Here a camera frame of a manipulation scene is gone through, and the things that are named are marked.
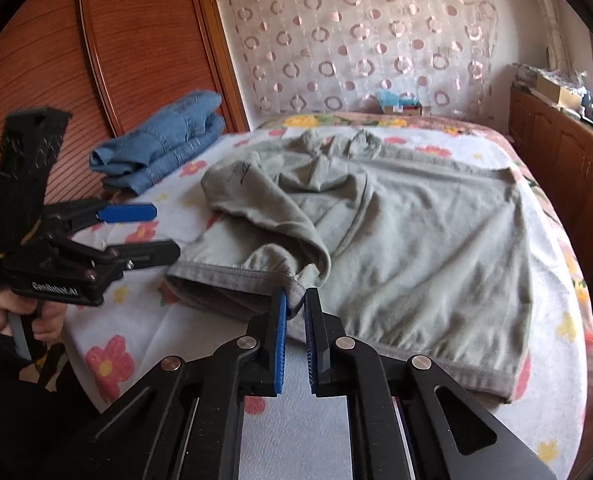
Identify pink floral bedspread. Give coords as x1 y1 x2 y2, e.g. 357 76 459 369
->
254 111 522 161

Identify white floral blanket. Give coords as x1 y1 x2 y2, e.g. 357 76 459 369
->
64 120 593 480

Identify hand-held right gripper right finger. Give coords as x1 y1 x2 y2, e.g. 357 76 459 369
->
304 287 557 480

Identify grey-green pants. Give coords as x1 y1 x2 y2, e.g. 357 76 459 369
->
165 129 535 406

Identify wooden headboard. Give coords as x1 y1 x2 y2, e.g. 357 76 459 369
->
0 0 250 241

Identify wooden cabinet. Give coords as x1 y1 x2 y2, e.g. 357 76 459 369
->
508 85 593 281

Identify folded blue jeans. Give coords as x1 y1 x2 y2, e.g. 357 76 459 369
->
89 90 226 196

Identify person's left forearm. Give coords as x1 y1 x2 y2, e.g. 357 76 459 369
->
0 317 104 480

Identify circle patterned curtain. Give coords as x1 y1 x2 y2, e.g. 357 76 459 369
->
214 0 502 117

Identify person's left hand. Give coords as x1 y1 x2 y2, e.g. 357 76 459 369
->
0 287 68 348

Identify white lace curtain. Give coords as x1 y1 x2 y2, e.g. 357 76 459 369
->
527 0 580 78

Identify brown cardboard box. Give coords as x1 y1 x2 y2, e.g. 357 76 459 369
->
535 72 583 107

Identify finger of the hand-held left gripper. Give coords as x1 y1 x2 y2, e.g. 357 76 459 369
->
51 239 181 281
41 199 158 235

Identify small cardboard box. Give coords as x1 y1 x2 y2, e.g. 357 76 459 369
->
377 91 423 116

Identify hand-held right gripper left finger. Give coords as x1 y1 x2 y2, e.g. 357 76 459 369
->
71 287 290 480

